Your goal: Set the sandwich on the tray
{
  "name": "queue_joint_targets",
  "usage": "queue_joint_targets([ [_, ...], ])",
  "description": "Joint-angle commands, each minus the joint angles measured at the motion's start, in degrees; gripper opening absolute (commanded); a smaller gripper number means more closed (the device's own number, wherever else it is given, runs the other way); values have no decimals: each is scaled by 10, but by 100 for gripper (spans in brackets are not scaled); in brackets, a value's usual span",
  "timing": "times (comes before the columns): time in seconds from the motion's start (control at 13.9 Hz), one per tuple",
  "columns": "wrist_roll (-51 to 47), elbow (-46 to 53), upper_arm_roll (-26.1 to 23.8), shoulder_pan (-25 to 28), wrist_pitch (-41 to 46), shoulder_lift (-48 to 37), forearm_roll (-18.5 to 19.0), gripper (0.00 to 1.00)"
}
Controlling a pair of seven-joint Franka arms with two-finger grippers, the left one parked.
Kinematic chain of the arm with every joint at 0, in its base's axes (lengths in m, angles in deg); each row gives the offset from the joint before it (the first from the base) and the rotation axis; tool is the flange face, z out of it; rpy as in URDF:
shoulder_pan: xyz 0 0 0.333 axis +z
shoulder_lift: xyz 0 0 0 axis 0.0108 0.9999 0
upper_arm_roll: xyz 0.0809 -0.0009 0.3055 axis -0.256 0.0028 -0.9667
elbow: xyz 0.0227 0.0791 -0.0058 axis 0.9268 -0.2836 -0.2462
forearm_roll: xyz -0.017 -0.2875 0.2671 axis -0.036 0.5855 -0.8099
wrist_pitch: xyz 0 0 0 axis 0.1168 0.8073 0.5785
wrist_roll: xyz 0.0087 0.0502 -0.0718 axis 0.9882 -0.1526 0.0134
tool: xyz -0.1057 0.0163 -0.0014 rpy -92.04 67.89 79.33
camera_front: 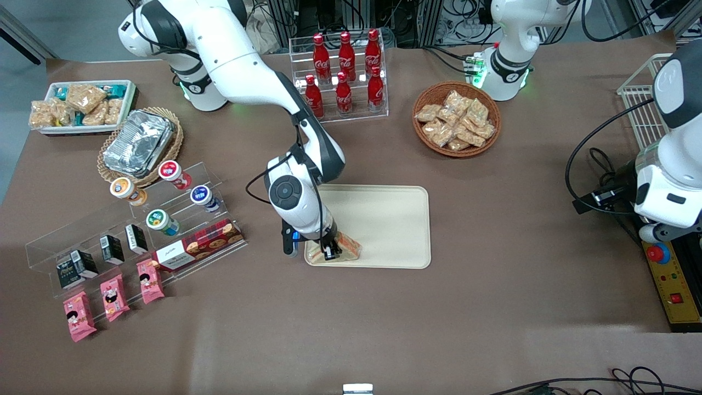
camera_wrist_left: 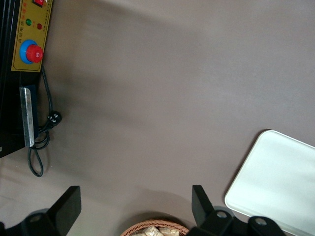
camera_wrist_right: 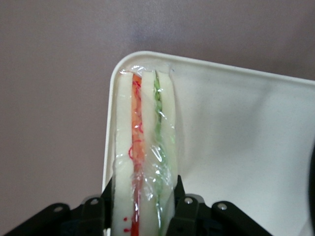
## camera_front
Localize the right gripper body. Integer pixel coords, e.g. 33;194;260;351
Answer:
303;222;342;253

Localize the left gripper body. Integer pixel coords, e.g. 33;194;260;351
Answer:
635;165;702;228

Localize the triangle sandwich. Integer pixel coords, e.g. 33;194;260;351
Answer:
305;232;363;263

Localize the cream plastic serving tray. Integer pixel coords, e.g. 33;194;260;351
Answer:
303;185;432;270

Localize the black control box yellow panel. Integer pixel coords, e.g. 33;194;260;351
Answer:
642;230;702;334

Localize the red plaid cookie box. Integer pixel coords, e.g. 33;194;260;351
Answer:
151;218;245;273

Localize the blue gum bottle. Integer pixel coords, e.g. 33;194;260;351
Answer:
190;185;220;213

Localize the clear acrylic bottle rack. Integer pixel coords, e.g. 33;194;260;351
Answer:
289;33;389;122

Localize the red cola bottle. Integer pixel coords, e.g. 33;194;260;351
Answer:
365;29;383;75
313;34;331;83
338;31;357;82
367;65;386;110
304;74;325;120
335;71;354;116

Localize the wicker basket with snack packets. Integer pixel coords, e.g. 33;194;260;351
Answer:
412;81;502;159

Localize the red gum bottle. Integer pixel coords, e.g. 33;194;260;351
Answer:
158;160;194;190

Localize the green gum bottle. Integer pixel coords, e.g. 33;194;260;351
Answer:
145;209;180;237

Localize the pink cartoon snack packet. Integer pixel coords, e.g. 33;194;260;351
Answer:
136;259;165;305
100;273;131;323
63;291;98;343

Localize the small black carton box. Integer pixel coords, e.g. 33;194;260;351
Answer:
99;235;126;264
125;223;149;255
56;258;83;290
70;250;99;279

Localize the orange gum bottle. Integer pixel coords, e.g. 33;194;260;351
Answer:
109;177;148;206

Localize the silver foil container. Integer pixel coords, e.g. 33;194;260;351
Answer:
103;109;176;179

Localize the wicker basket with foil container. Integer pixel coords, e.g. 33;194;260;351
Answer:
97;107;184;188

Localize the green lit connector box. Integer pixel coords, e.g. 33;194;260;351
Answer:
463;52;489;88

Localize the white rectangular snack bin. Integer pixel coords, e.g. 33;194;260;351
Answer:
34;80;137;136

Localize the clear acrylic stand with packets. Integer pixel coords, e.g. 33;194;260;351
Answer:
25;217;179;321

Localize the dark metal beam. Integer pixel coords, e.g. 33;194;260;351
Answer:
0;11;58;66

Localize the black power cable with plug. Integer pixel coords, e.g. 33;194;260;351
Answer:
590;147;643;242

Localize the black cable connector block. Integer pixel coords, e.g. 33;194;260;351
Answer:
573;184;631;215

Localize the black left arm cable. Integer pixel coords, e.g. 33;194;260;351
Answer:
565;99;659;215

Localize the white wire rack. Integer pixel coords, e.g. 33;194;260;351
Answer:
617;53;675;160

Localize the black floor cable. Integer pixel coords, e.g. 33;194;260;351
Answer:
488;366;702;395

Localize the aluminium frame with cables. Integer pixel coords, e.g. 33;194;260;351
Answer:
631;0;702;39
247;0;494;47

